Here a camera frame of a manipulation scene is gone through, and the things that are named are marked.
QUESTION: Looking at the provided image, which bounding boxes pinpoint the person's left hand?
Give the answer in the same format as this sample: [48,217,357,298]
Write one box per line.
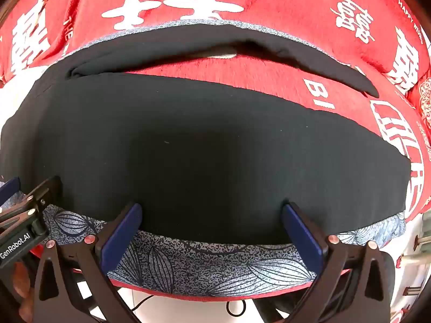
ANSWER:
[12,261,35,323]

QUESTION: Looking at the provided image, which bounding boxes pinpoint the black pants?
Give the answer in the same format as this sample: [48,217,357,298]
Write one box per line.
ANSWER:
[0,23,413,245]

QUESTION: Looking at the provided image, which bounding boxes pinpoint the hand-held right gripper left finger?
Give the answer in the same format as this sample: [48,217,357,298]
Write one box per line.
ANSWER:
[33,202,144,323]

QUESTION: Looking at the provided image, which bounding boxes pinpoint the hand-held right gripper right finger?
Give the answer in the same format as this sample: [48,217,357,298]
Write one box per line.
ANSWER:
[282,202,397,323]

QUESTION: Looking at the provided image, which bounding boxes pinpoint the white printed cloth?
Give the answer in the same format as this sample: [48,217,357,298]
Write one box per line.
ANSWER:
[391,205,431,323]

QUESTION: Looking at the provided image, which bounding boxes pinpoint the red printed blanket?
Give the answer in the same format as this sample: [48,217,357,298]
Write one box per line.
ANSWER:
[0,0,431,301]

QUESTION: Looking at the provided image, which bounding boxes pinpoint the blue leaf-patterned cloth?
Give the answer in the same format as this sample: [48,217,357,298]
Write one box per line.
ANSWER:
[7,191,406,297]

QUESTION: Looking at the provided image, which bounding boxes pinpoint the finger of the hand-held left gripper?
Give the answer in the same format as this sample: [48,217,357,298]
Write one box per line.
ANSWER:
[0,175,63,224]
[0,177,22,207]

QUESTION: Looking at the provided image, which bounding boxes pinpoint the red patterned cushion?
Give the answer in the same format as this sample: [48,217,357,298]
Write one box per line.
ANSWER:
[406,74,431,149]

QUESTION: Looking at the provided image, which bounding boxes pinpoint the black cable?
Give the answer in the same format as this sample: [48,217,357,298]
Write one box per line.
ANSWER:
[131,294,248,317]

